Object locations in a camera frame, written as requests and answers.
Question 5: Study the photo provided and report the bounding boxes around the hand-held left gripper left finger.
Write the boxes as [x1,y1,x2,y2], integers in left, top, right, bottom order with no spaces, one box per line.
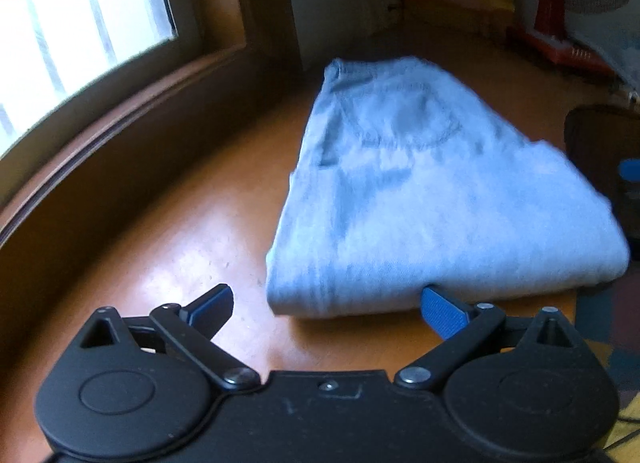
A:
[75,283,262,391]

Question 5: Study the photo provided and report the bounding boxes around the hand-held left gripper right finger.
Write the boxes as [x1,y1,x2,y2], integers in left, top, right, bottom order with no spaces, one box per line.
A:
[395,284,579,391]

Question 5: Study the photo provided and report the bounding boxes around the light blue jeans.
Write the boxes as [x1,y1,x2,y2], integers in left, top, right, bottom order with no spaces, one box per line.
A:
[265,56,632,320]

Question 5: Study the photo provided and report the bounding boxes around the dark brown rounded object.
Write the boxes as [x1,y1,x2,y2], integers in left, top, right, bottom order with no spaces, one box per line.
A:
[564,104,640,264]

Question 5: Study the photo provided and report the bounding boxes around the red fan base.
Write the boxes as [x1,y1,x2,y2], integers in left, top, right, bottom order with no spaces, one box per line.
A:
[517,0,619,77]

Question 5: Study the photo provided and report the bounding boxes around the window with wooden frame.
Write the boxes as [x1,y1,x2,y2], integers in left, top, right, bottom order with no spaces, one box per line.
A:
[0,0,302,250]

